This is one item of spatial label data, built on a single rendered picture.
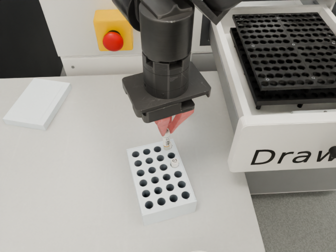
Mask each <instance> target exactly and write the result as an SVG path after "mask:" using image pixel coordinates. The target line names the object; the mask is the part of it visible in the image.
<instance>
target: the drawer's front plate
mask: <svg viewBox="0 0 336 252"><path fill-rule="evenodd" d="M333 146H336V112H314V113H290V114H266V115H245V116H242V117H241V118H240V119H239V120H238V124H237V127H236V131H235V135H234V138H233V142H232V145H231V149H230V153H229V156H228V160H227V163H228V167H229V171H230V172H233V173H235V172H256V171H277V170H297V169H318V168H336V158H335V159H333V160H332V161H328V159H329V156H330V154H328V155H327V156H326V157H325V158H324V159H323V160H321V161H319V162H317V158H318V154H319V151H322V154H321V158H322V157H323V156H324V155H325V154H326V153H328V152H329V149H330V148H331V147H333ZM256 150H272V151H274V152H275V157H274V159H273V160H272V161H270V162H268V163H265V164H256V165H251V162H252V160H253V157H254V155H255V152H256ZM305 151H308V152H311V156H310V157H309V159H308V161H307V162H300V163H294V162H293V159H294V158H295V157H298V156H307V155H308V154H307V153H300V154H298V152H305ZM289 152H294V153H293V154H287V155H285V156H284V157H283V159H282V161H281V163H278V161H279V159H280V157H281V155H282V153H289ZM271 156H272V154H271V153H270V152H267V151H263V152H259V153H258V156H257V158H256V161H255V163H263V162H266V161H268V160H269V159H270V158H271Z"/></svg>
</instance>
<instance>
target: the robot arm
mask: <svg viewBox="0 0 336 252"><path fill-rule="evenodd" d="M242 1H243V0H203V1H202V0H112V2H113V4H114V5H115V6H116V7H117V9H118V10H119V11H120V12H121V14H122V15H123V16H124V17H125V19H126V20H127V21H128V22H129V23H130V25H131V26H132V27H133V28H134V29H135V30H137V31H139V32H140V37H141V49H142V66H143V72H142V73H138V74H134V75H130V76H126V77H124V78H122V87H123V89H124V92H125V94H126V95H128V97H129V99H130V101H131V104H132V108H133V111H134V113H135V115H136V116H137V117H138V118H142V120H143V122H144V123H147V124H148V123H151V122H155V124H156V125H157V127H158V130H159V132H160V134H161V136H162V137H163V136H165V134H166V131H167V128H168V129H169V133H170V134H172V133H173V132H174V131H175V129H176V128H177V127H178V126H179V125H180V124H181V123H182V122H183V121H185V120H186V119H187V118H188V117H189V116H190V115H192V114H193V113H194V110H195V103H194V102H193V100H192V99H194V98H197V97H200V96H204V95H206V96H207V97H208V98H209V97H210V94H211V86H210V85H209V84H208V82H207V81H206V80H205V78H204V77H203V76H202V74H201V73H200V72H199V70H198V69H197V68H196V66H195V65H194V64H193V62H191V49H192V38H193V26H194V15H195V7H196V8H197V9H198V10H199V11H200V12H201V13H202V14H203V15H205V16H206V17H207V18H208V19H209V20H210V21H211V22H213V23H214V24H215V25H217V24H218V23H219V22H220V21H221V20H222V19H223V17H224V16H225V15H226V14H227V13H228V12H229V10H230V9H231V8H233V7H235V6H237V5H238V4H239V3H241V2H242ZM174 115H175V117H174V119H173V120H172V116H174Z"/></svg>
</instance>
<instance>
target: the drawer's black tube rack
mask: <svg viewBox="0 0 336 252"><path fill-rule="evenodd" d="M232 19H233V21H234V24H235V26H236V27H231V28H230V31H229V32H230V35H231V38H232V41H233V43H234V47H235V49H236V52H237V55H238V58H239V60H240V63H241V66H242V69H243V72H244V75H245V77H246V80H247V83H248V86H249V88H250V91H251V94H252V97H253V100H254V103H255V105H256V109H257V110H260V109H261V106H268V105H293V104H298V105H297V107H298V108H301V107H302V106H303V104H318V103H336V88H313V89H287V90H260V87H259V85H258V81H259V80H267V81H269V80H278V79H305V78H312V79H314V81H315V78H332V77H336V55H335V54H336V35H335V34H334V33H333V31H332V30H331V29H330V28H329V26H328V25H327V24H326V23H325V21H324V20H323V19H322V17H321V16H320V15H319V14H318V12H300V13H264V14H233V15H232ZM315 83H316V81H315ZM316 84H317V83H316ZM317 86H318V84H317Z"/></svg>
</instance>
